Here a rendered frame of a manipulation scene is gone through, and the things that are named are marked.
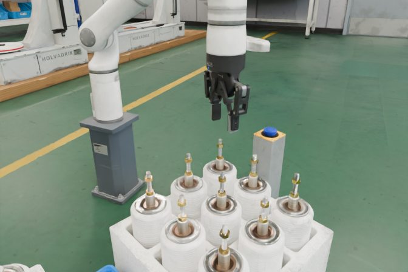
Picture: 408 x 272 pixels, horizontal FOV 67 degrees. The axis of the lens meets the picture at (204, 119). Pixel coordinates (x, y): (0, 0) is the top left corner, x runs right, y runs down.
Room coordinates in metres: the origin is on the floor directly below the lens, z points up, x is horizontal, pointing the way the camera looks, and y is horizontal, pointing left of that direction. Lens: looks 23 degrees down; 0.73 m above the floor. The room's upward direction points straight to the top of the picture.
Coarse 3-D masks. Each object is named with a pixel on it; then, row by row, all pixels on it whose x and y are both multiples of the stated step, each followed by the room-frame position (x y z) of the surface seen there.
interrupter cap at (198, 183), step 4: (184, 176) 0.71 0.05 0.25; (196, 176) 0.71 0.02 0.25; (176, 180) 0.69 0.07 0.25; (180, 180) 0.69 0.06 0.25; (184, 180) 0.69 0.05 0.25; (196, 180) 0.69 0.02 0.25; (200, 180) 0.69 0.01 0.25; (176, 184) 0.67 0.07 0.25; (180, 184) 0.68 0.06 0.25; (184, 184) 0.68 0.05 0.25; (196, 184) 0.68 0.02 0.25; (200, 184) 0.68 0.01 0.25; (176, 188) 0.66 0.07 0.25; (180, 188) 0.66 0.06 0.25; (184, 188) 0.66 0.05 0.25; (188, 188) 0.66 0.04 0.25; (192, 188) 0.66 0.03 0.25; (196, 188) 0.66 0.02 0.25; (200, 188) 0.66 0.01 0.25
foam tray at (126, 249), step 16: (128, 224) 0.61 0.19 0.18; (320, 224) 0.61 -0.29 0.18; (112, 240) 0.59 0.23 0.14; (128, 240) 0.56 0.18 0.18; (320, 240) 0.56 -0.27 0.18; (128, 256) 0.54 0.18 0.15; (144, 256) 0.51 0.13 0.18; (160, 256) 0.53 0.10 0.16; (288, 256) 0.51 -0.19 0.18; (304, 256) 0.51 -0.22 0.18; (320, 256) 0.55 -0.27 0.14
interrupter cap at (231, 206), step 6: (210, 198) 0.62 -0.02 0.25; (216, 198) 0.62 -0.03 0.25; (228, 198) 0.62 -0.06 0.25; (210, 204) 0.59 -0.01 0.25; (216, 204) 0.60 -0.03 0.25; (228, 204) 0.60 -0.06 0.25; (234, 204) 0.59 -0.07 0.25; (210, 210) 0.57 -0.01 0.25; (216, 210) 0.57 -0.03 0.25; (222, 210) 0.57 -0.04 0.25; (228, 210) 0.57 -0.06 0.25; (234, 210) 0.57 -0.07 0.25
